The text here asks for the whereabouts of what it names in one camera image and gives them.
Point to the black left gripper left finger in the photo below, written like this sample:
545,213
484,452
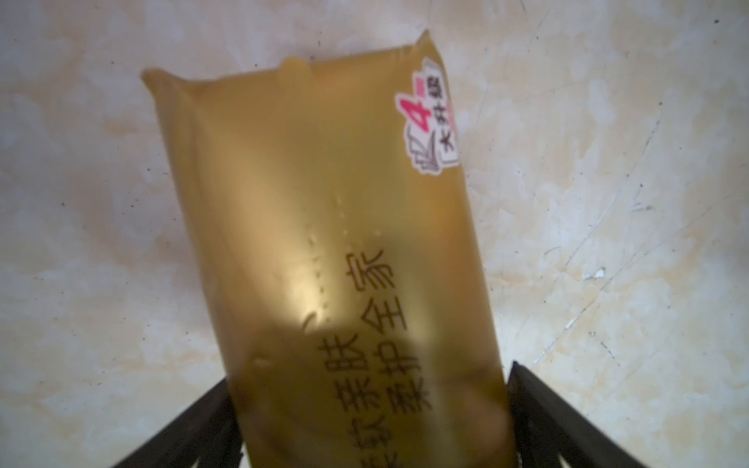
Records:
205,435

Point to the gold tissue pack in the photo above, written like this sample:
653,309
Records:
328,213

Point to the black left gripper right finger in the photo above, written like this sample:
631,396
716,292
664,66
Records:
551,433

